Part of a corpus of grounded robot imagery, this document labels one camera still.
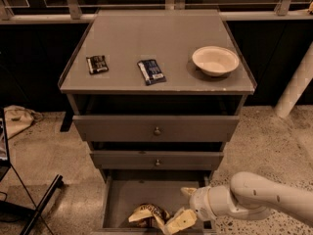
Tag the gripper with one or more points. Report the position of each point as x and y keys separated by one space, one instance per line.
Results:
x=200 y=201

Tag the brown chip bag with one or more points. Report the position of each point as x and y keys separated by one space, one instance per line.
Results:
x=149 y=216

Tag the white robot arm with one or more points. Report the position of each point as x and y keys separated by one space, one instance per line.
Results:
x=248 y=197

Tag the grey bottom drawer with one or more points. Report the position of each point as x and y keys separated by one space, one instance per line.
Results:
x=124 y=195

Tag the grey drawer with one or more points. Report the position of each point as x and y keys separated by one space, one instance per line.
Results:
x=124 y=195
x=156 y=128
x=162 y=160

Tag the grey middle drawer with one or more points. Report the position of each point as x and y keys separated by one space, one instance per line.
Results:
x=162 y=160

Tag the grey drawer cabinet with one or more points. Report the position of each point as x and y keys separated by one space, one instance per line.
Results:
x=170 y=37

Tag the grey top drawer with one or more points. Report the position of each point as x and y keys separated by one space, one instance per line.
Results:
x=156 y=128

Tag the beige cloth bag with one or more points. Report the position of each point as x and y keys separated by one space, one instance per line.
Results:
x=19 y=119

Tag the blue snack packet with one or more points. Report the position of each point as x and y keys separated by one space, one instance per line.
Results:
x=151 y=71

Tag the white bowl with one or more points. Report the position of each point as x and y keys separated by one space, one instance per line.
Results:
x=215 y=61

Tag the black snack packet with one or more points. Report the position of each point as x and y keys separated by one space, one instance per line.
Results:
x=97 y=64

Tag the metal window railing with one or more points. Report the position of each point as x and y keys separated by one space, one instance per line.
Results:
x=83 y=10

